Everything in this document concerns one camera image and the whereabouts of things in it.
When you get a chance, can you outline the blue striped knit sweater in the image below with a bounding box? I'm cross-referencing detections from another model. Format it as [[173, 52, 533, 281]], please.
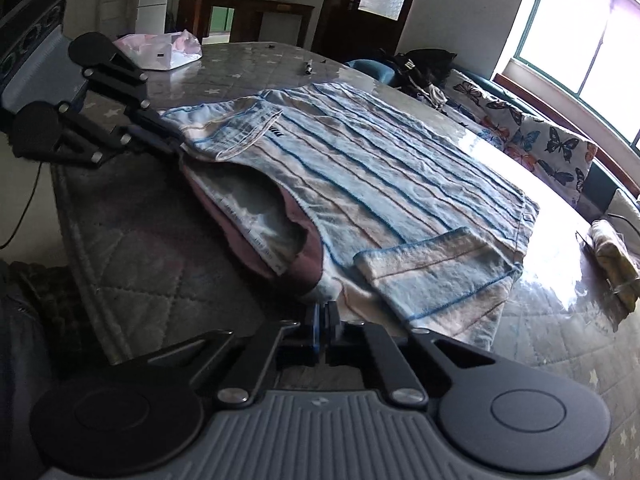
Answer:
[[164, 82, 539, 349]]

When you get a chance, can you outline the pink white plastic bag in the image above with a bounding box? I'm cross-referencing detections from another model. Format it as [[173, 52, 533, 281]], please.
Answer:
[[114, 30, 203, 72]]

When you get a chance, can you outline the dark wooden door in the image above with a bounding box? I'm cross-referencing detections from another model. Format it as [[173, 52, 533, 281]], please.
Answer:
[[311, 0, 413, 62]]

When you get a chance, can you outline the butterfly print bolster cushion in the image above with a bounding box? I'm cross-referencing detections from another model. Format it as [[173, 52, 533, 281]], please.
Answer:
[[442, 70, 523, 150]]

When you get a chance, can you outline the black bag on bench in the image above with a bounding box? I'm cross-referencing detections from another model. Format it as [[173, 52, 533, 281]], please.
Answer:
[[392, 49, 457, 96]]

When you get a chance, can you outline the butterfly print pillow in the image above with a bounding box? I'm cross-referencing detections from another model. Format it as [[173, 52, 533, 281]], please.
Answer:
[[504, 114, 598, 207]]

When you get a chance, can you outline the folded yellow blanket bundle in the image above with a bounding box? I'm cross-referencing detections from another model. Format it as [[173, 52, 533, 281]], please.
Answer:
[[588, 219, 639, 312]]

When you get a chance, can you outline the grey plain pillow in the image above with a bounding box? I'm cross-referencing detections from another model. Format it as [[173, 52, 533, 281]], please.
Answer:
[[604, 188, 640, 243]]

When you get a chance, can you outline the blue cushioned window bench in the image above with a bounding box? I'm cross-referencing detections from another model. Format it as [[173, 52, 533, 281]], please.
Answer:
[[347, 60, 639, 232]]

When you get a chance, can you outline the large window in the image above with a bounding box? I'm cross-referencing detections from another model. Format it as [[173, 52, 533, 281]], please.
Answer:
[[498, 0, 639, 153]]

